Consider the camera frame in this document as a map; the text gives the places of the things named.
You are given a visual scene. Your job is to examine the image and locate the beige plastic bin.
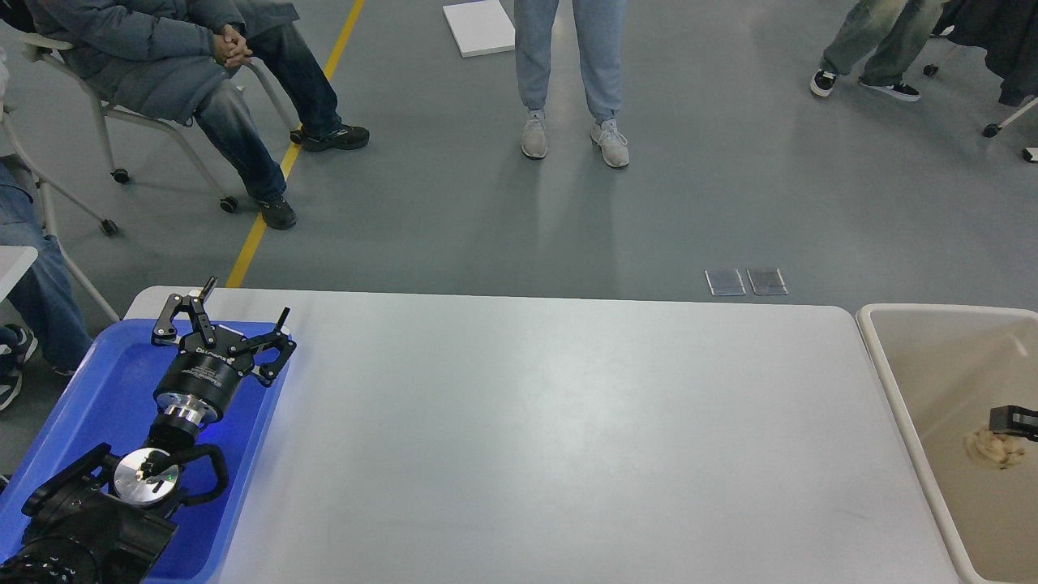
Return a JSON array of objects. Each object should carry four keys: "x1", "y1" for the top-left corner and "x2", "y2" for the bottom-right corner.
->
[{"x1": 856, "y1": 303, "x2": 1037, "y2": 583}]

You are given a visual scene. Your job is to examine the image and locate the person in jeans at left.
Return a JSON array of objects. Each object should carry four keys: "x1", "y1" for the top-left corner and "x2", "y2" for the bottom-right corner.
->
[{"x1": 1, "y1": 167, "x2": 92, "y2": 408}]

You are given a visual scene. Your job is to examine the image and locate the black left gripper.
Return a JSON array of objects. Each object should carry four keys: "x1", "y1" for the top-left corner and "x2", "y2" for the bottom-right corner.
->
[{"x1": 152, "y1": 277, "x2": 297, "y2": 423}]

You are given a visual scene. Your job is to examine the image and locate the standing person light blue pants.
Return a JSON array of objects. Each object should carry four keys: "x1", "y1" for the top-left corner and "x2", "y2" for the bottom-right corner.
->
[{"x1": 514, "y1": 0, "x2": 631, "y2": 170}]

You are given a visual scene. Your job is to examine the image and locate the clear floor plate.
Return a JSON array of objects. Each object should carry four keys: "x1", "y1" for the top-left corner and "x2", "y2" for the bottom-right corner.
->
[
  {"x1": 748, "y1": 268, "x2": 789, "y2": 296},
  {"x1": 704, "y1": 268, "x2": 748, "y2": 297}
]

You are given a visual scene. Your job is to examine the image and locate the white rolling chair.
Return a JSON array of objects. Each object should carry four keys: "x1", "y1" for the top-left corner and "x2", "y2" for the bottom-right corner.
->
[{"x1": 18, "y1": 31, "x2": 302, "y2": 214}]

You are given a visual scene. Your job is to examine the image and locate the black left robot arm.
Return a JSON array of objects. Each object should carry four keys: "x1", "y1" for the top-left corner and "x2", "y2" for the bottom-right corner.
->
[{"x1": 2, "y1": 280, "x2": 296, "y2": 583}]

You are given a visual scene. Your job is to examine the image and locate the person in faded jeans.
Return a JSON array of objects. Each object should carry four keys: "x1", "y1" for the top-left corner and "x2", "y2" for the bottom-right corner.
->
[{"x1": 809, "y1": 1, "x2": 946, "y2": 102}]

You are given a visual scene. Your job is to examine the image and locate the white flat board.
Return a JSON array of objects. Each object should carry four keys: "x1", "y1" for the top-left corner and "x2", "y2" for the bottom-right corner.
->
[{"x1": 442, "y1": 1, "x2": 515, "y2": 57}]

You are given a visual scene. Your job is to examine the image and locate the white side table corner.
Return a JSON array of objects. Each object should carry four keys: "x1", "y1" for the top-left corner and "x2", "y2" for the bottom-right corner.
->
[{"x1": 0, "y1": 245, "x2": 38, "y2": 302}]

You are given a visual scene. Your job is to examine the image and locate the seated person in grey jacket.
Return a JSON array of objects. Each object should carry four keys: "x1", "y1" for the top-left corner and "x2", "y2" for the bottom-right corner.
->
[{"x1": 26, "y1": 1, "x2": 370, "y2": 230}]

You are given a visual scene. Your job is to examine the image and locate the clear floor plate right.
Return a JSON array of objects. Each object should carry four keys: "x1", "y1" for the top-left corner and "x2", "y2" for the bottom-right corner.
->
[{"x1": 748, "y1": 268, "x2": 789, "y2": 296}]

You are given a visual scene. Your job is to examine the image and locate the blue plastic tray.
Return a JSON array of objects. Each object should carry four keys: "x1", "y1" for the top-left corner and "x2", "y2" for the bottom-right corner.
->
[{"x1": 1, "y1": 319, "x2": 285, "y2": 583}]

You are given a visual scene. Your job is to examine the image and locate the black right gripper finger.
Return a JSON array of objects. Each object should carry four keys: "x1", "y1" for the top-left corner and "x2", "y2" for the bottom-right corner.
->
[{"x1": 989, "y1": 404, "x2": 1037, "y2": 443}]

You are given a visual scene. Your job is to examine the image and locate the brown paper ball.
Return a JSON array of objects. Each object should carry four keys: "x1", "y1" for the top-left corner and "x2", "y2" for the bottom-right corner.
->
[{"x1": 963, "y1": 427, "x2": 1026, "y2": 470}]

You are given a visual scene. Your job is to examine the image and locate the clear floor plate left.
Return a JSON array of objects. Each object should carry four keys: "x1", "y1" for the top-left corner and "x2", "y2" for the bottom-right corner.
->
[{"x1": 704, "y1": 268, "x2": 748, "y2": 297}]

